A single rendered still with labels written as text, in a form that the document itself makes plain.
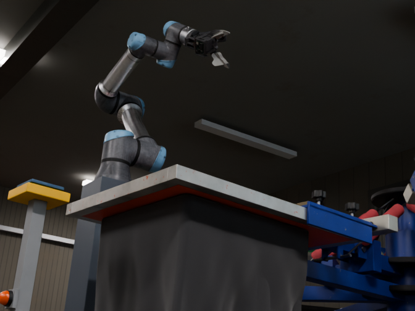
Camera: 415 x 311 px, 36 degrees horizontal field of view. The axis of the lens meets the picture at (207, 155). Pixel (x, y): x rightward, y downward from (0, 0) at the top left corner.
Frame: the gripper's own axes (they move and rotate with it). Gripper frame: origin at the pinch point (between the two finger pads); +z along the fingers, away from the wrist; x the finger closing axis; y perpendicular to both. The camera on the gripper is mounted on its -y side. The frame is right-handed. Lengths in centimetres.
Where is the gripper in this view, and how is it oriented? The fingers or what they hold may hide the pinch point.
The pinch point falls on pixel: (231, 50)
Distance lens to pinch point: 259.6
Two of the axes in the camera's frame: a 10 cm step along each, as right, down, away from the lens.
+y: -7.1, 4.0, -5.8
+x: -0.2, -8.3, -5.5
